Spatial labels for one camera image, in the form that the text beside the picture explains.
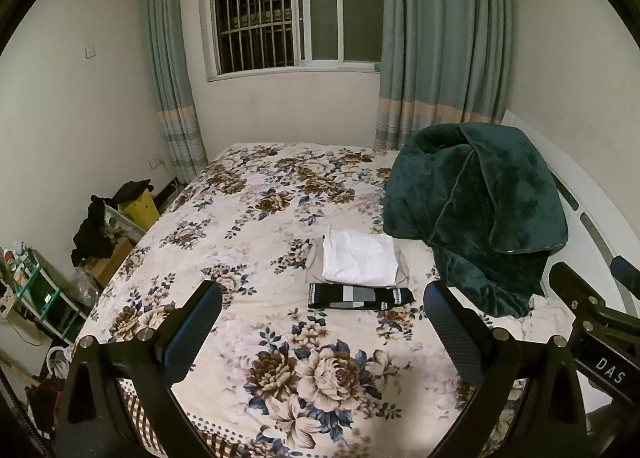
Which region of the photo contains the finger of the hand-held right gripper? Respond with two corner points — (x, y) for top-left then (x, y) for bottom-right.
(611, 255), (640, 298)
(548, 261), (628, 326)

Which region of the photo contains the white t-shirt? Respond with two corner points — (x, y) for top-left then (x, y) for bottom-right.
(321, 225), (401, 287)

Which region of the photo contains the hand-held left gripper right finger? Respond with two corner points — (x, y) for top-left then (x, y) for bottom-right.
(422, 280), (589, 458)

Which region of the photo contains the dark red cloth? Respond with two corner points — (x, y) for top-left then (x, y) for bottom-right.
(25, 373), (68, 434)

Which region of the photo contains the beige folded garment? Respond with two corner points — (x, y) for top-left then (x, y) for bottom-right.
(305, 238), (410, 289)

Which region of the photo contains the black striped folded garment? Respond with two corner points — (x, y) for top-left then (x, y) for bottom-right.
(307, 283), (416, 310)

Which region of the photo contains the cream crumpled garment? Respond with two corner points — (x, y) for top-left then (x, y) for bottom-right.
(515, 295), (578, 339)

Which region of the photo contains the dark green plush blanket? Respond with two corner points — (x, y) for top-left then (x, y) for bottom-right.
(382, 122), (569, 319)

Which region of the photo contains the black cloth on yellow box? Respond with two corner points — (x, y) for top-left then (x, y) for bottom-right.
(112, 179), (153, 204)

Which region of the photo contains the white curved headboard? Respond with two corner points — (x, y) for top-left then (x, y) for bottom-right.
(500, 108), (640, 301)

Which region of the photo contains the clear plastic storage box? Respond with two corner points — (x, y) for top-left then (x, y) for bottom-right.
(102, 203), (146, 241)

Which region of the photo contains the narrow grey-green curtain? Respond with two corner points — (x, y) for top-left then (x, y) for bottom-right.
(141, 0), (208, 184)

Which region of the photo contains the clear plastic bag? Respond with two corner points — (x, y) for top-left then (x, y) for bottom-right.
(70, 265), (101, 306)

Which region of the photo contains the green shelf rack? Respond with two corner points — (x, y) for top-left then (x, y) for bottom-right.
(0, 245), (88, 346)

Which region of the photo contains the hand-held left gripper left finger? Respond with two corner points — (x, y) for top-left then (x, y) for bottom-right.
(52, 279), (224, 458)

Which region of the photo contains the yellow box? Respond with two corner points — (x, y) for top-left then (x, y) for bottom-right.
(120, 188), (161, 229)

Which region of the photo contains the black draped garment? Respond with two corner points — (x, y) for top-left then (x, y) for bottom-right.
(71, 195), (121, 266)

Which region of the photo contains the wide grey-green curtain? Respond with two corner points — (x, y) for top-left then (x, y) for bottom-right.
(374, 0), (515, 151)

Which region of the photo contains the cardboard box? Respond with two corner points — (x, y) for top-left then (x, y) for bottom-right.
(92, 238), (133, 289)

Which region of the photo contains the barred window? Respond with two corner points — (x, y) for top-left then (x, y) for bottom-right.
(197, 0), (386, 83)

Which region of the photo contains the bed with floral sheet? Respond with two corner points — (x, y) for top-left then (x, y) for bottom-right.
(75, 140), (581, 458)

